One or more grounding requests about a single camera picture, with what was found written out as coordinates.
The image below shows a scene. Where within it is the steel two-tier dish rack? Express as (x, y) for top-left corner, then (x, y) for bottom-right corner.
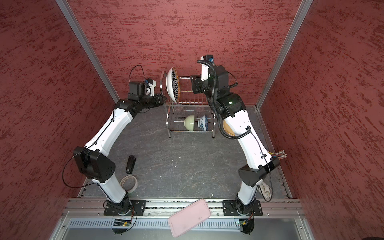
(159, 71), (217, 138)

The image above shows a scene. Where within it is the yellow plate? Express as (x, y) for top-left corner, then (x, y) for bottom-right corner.
(223, 121), (235, 137)

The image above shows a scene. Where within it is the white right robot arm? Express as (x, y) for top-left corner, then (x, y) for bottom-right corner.
(191, 75), (281, 208)

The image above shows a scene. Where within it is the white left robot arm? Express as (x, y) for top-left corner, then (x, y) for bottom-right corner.
(74, 94), (167, 204)

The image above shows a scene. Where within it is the white patterned plate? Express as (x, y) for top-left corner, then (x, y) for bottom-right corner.
(166, 67), (180, 103)

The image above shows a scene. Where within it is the pale green bowl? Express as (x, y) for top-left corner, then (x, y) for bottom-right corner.
(184, 115), (195, 132)

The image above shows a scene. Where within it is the blue white porcelain bowl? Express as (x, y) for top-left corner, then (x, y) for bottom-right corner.
(198, 115), (209, 132)

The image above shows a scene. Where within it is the black stapler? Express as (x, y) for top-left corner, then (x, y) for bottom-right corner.
(126, 155), (136, 175)

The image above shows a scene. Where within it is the masking tape roll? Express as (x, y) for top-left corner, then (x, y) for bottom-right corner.
(120, 175), (138, 194)

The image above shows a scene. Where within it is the coloured pens bundle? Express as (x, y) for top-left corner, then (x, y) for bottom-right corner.
(269, 150), (287, 160)

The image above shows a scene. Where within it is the pink tray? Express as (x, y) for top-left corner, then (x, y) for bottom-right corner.
(168, 199), (211, 238)

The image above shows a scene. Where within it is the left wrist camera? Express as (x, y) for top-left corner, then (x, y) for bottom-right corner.
(145, 78), (157, 97)

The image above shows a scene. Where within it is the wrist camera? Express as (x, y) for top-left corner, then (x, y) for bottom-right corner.
(200, 55), (215, 81)
(145, 78), (157, 97)

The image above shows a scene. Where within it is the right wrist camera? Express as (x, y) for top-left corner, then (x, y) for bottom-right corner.
(200, 55), (215, 81)

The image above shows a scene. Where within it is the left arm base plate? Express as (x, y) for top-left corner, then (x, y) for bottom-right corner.
(103, 200), (147, 216)

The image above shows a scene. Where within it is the aluminium corner post left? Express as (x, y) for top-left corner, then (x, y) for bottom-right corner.
(55, 0), (120, 103)

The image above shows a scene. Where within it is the aluminium corner post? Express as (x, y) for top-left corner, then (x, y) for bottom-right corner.
(255, 0), (314, 110)
(55, 0), (120, 103)

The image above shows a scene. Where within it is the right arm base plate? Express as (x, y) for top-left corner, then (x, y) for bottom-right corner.
(222, 200), (263, 217)

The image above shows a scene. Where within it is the aluminium corner post right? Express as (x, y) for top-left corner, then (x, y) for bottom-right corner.
(255, 0), (314, 110)

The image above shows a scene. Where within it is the aluminium front rail frame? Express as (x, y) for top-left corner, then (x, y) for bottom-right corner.
(51, 198), (315, 240)

